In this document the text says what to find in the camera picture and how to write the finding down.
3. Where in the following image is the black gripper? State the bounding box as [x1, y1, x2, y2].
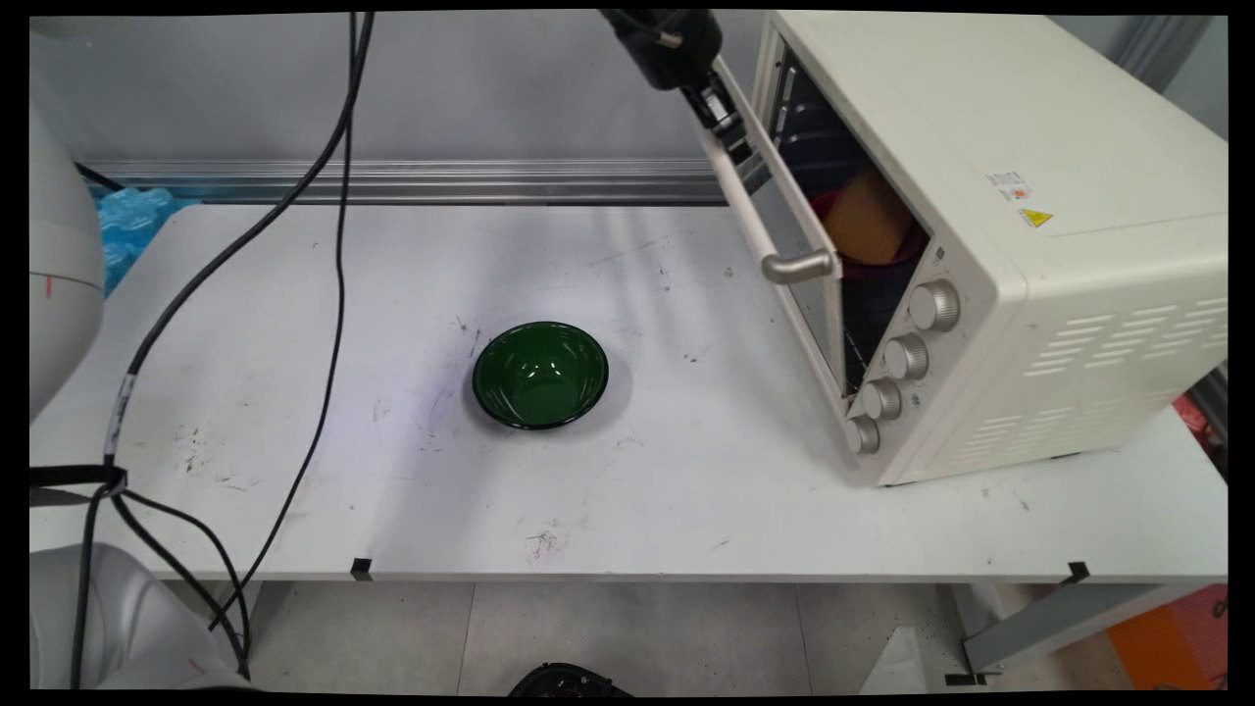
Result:
[600, 10, 758, 168]

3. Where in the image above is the cream oven door handle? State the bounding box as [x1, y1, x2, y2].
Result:
[698, 126, 841, 286]

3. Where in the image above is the glass oven door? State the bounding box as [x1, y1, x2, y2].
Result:
[712, 57, 850, 395]

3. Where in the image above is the orange bread slice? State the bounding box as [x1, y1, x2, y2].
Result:
[822, 169, 915, 267]

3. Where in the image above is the metal oven rack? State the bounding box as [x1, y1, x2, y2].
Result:
[843, 328, 874, 395]

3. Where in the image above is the green glossy bowl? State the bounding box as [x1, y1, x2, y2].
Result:
[472, 321, 611, 431]

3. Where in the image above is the cream toaster oven body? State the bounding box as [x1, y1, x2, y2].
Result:
[750, 12, 1229, 489]

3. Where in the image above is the red patterned object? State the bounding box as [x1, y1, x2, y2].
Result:
[1175, 392, 1229, 481]

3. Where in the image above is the black round object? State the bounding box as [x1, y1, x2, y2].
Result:
[507, 663, 634, 698]

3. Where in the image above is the blue bubble wrap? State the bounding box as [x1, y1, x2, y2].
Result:
[93, 186, 203, 297]

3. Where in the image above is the grey metal table leg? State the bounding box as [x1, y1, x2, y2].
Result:
[944, 584, 1182, 688]

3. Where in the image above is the white table leg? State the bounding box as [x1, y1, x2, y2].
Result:
[221, 580, 266, 668]

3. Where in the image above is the orange box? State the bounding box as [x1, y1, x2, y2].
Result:
[1107, 585, 1229, 691]

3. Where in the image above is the aluminium rail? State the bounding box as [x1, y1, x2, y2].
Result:
[76, 159, 731, 206]

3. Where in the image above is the thin black cable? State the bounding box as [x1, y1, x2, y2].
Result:
[206, 12, 360, 629]

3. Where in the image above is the thick black cable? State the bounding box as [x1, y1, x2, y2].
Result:
[71, 12, 378, 689]

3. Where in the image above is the short black cable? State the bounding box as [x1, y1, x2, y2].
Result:
[110, 490, 253, 681]

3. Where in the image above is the black cable strap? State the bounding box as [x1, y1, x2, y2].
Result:
[29, 465, 129, 507]

